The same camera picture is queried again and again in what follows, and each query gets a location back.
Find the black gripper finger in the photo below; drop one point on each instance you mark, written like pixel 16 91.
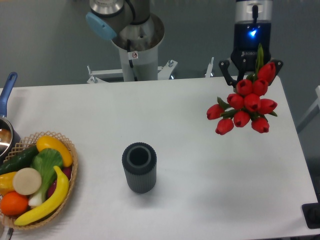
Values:
pixel 224 68
pixel 274 67

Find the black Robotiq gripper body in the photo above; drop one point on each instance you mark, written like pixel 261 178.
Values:
pixel 248 36

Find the red tulip bouquet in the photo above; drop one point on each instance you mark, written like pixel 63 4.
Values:
pixel 246 105

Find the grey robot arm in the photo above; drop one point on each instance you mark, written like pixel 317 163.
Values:
pixel 107 18

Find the dark grey ribbed vase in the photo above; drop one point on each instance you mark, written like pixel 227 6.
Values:
pixel 139 161

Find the black device at table edge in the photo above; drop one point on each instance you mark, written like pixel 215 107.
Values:
pixel 311 212

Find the purple red vegetable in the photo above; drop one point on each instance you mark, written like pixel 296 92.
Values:
pixel 68 172

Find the green bok choy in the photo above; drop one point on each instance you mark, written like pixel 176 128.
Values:
pixel 44 163

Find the woven wicker basket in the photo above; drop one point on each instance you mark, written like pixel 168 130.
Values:
pixel 25 143

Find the yellow banana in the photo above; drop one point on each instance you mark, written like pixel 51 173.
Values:
pixel 50 205

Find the green cucumber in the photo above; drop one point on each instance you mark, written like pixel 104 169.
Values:
pixel 19 161

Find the beige round disc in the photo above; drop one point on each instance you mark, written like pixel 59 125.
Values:
pixel 27 181

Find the yellow bell pepper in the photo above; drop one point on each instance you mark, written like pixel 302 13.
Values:
pixel 6 183

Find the orange fruit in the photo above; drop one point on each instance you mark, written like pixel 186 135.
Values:
pixel 13 204

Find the white furniture frame right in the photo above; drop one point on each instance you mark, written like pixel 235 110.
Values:
pixel 310 113

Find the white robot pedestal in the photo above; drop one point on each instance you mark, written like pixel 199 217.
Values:
pixel 138 49

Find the white metal base frame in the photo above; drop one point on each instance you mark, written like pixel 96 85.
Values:
pixel 167 72

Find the blue handled saucepan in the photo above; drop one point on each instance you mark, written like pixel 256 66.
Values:
pixel 8 136

